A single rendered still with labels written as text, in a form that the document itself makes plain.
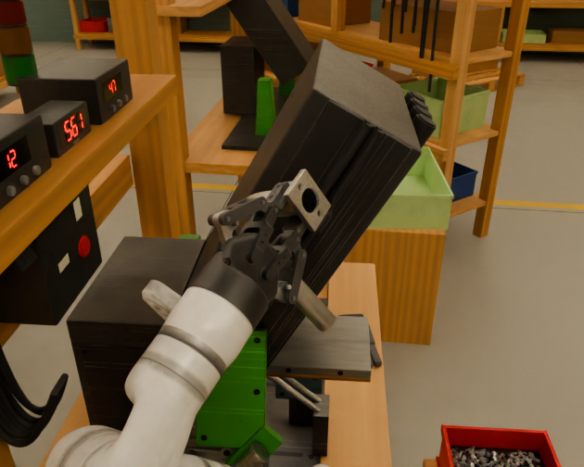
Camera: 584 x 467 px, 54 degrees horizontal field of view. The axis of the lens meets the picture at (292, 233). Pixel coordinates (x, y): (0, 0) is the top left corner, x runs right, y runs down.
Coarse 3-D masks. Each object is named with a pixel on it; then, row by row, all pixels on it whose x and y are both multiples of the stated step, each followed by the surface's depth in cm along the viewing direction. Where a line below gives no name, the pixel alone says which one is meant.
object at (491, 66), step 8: (472, 64) 722; (480, 64) 730; (488, 64) 737; (496, 64) 745; (416, 72) 717; (424, 72) 706; (472, 72) 726; (480, 72) 727; (488, 72) 734; (496, 72) 726; (472, 80) 698; (480, 80) 692; (488, 80) 692; (496, 80) 696; (520, 80) 720; (488, 88) 695; (496, 88) 706
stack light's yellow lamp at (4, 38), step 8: (0, 32) 89; (8, 32) 89; (16, 32) 89; (24, 32) 90; (0, 40) 90; (8, 40) 89; (16, 40) 90; (24, 40) 91; (0, 48) 91; (8, 48) 90; (16, 48) 90; (24, 48) 91; (32, 48) 93; (8, 56) 91; (16, 56) 91; (24, 56) 91
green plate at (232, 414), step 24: (264, 336) 90; (240, 360) 91; (264, 360) 91; (216, 384) 93; (240, 384) 92; (264, 384) 92; (216, 408) 94; (240, 408) 93; (264, 408) 93; (216, 432) 95; (240, 432) 94
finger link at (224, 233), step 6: (222, 210) 56; (216, 216) 55; (216, 222) 55; (216, 228) 56; (222, 228) 55; (228, 228) 56; (234, 228) 56; (222, 234) 55; (228, 234) 56; (222, 240) 56; (222, 246) 56
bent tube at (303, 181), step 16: (304, 176) 60; (288, 192) 59; (304, 192) 63; (320, 192) 62; (288, 208) 61; (304, 208) 63; (320, 208) 62; (240, 224) 69; (304, 288) 78; (304, 304) 78; (320, 304) 79; (320, 320) 80
